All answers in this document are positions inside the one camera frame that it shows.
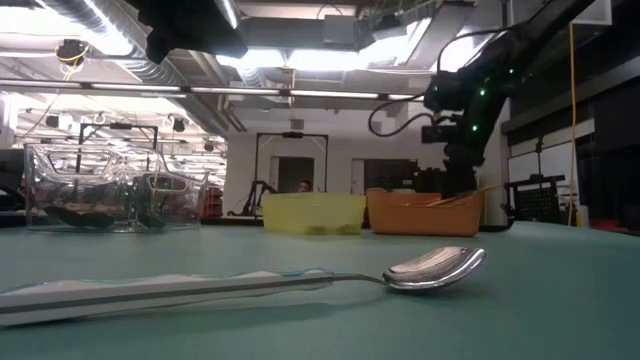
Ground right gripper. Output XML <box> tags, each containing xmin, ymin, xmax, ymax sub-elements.
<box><xmin>443</xmin><ymin>111</ymin><xmax>494</xmax><ymax>199</ymax></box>

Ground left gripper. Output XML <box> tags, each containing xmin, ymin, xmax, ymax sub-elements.
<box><xmin>124</xmin><ymin>0</ymin><xmax>250</xmax><ymax>66</ymax></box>

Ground black equipment case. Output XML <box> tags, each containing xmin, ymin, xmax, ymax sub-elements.
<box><xmin>416</xmin><ymin>168</ymin><xmax>447</xmax><ymax>194</ymax></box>

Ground orange plastic bin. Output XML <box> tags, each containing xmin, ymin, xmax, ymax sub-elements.
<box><xmin>366</xmin><ymin>187</ymin><xmax>486</xmax><ymax>238</ymax></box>

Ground long ceiling light strip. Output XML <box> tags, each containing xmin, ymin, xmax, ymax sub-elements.
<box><xmin>0</xmin><ymin>78</ymin><xmax>426</xmax><ymax>101</ymax></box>

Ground grey ceiling box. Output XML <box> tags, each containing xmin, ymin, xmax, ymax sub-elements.
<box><xmin>322</xmin><ymin>13</ymin><xmax>357</xmax><ymax>46</ymax></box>

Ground yellow plastic bin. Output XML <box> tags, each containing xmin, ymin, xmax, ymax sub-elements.
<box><xmin>262</xmin><ymin>193</ymin><xmax>368</xmax><ymax>236</ymax></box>

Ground green table mat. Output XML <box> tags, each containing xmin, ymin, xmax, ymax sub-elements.
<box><xmin>0</xmin><ymin>219</ymin><xmax>640</xmax><ymax>360</ymax></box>

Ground red tool cabinet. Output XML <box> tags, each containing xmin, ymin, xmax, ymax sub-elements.
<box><xmin>203</xmin><ymin>185</ymin><xmax>225</xmax><ymax>219</ymax></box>

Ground clear plastic bin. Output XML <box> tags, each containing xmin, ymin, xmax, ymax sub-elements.
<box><xmin>23</xmin><ymin>142</ymin><xmax>210</xmax><ymax>234</ymax></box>

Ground white ceiling unit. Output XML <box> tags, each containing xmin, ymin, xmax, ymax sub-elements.
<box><xmin>574</xmin><ymin>0</ymin><xmax>614</xmax><ymax>26</ymax></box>

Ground dark monitor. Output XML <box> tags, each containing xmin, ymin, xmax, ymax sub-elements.
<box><xmin>0</xmin><ymin>147</ymin><xmax>26</xmax><ymax>191</ymax></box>

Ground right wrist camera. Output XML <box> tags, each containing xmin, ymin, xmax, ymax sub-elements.
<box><xmin>421</xmin><ymin>124</ymin><xmax>452</xmax><ymax>146</ymax></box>

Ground black wire cart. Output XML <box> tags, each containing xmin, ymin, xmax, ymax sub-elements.
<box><xmin>503</xmin><ymin>173</ymin><xmax>567</xmax><ymax>225</ymax></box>

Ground corrugated silver duct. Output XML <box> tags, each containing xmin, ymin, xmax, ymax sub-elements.
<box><xmin>42</xmin><ymin>0</ymin><xmax>151</xmax><ymax>84</ymax></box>

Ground silver spoon pale blue handle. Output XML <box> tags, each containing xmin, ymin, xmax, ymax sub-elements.
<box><xmin>0</xmin><ymin>245</ymin><xmax>487</xmax><ymax>327</ymax></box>

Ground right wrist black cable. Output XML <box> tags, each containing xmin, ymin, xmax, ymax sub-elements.
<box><xmin>368</xmin><ymin>96</ymin><xmax>437</xmax><ymax>139</ymax></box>

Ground yellow cord reel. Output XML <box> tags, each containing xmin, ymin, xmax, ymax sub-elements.
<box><xmin>54</xmin><ymin>38</ymin><xmax>91</xmax><ymax>69</ymax></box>

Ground yellow hanging cable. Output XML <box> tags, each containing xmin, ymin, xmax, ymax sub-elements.
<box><xmin>566</xmin><ymin>22</ymin><xmax>577</xmax><ymax>227</ymax></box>

